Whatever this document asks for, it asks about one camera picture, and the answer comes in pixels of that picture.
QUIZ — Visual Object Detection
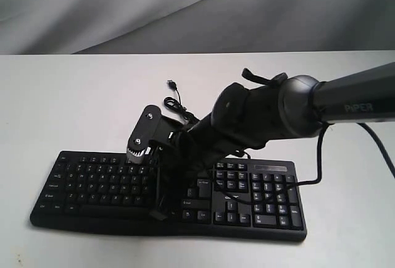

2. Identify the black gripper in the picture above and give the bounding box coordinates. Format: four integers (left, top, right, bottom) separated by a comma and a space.
148, 122, 213, 221

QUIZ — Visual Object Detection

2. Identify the dark grey Piper robot arm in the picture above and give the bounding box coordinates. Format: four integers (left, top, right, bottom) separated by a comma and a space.
150, 63, 394, 220

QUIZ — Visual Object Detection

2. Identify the black acer keyboard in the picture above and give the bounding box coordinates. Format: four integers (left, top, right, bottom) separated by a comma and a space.
30, 151, 307, 242

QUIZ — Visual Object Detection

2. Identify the grey backdrop cloth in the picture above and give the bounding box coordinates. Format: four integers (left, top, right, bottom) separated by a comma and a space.
1, 0, 394, 54

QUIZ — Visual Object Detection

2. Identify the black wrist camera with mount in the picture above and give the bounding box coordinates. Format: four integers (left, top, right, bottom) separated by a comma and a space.
126, 104, 183, 164

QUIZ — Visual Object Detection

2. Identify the black keyboard usb cable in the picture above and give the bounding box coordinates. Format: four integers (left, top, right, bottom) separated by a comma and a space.
162, 79, 200, 124

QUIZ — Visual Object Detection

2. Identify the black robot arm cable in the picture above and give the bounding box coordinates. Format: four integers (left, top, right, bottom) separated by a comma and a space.
212, 119, 395, 201

